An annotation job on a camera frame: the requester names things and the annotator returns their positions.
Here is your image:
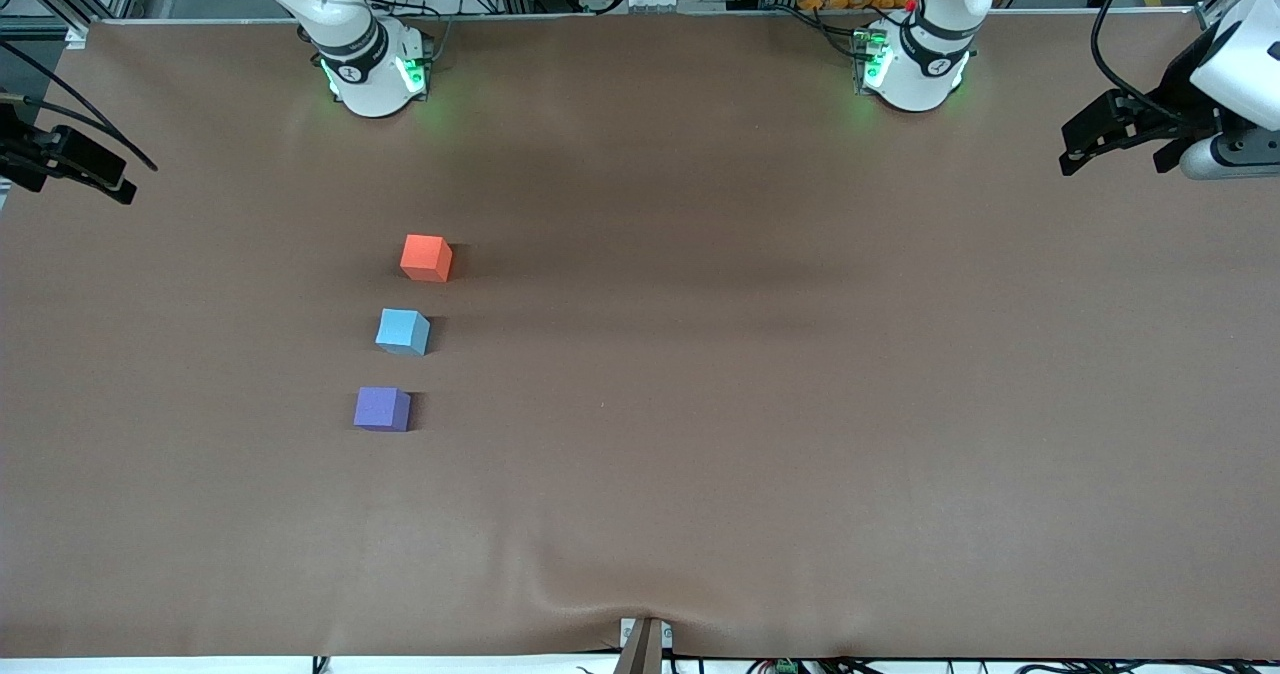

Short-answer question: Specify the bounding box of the small green lit electronics box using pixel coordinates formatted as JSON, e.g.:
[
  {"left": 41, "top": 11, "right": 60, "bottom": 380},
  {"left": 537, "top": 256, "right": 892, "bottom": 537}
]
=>
[
  {"left": 400, "top": 39, "right": 435, "bottom": 97},
  {"left": 852, "top": 26, "right": 893, "bottom": 92}
]

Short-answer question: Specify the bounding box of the light blue foam block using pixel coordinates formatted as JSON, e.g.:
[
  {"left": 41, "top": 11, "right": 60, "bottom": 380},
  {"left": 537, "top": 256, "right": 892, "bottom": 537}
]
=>
[{"left": 375, "top": 308, "right": 432, "bottom": 358}]

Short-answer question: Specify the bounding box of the white mounting bracket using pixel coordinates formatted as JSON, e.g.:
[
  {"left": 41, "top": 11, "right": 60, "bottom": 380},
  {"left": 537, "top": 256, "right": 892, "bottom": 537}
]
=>
[{"left": 619, "top": 618, "right": 675, "bottom": 651}]

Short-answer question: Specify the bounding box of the brown table cover mat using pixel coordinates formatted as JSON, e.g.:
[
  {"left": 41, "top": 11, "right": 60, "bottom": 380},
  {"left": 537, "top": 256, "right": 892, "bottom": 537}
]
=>
[{"left": 0, "top": 11, "right": 1280, "bottom": 661}]

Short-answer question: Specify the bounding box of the orange foam block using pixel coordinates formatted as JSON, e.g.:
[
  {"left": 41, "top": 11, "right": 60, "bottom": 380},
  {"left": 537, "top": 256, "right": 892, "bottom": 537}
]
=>
[{"left": 400, "top": 234, "right": 454, "bottom": 284}]

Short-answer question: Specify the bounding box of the brown wooden strut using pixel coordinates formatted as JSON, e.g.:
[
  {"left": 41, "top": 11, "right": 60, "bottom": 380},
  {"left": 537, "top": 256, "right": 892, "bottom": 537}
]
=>
[{"left": 613, "top": 616, "right": 665, "bottom": 674}]

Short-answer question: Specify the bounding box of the purple foam block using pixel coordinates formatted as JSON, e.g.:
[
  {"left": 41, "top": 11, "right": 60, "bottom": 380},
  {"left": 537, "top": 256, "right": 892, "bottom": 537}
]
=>
[{"left": 353, "top": 386, "right": 412, "bottom": 433}]

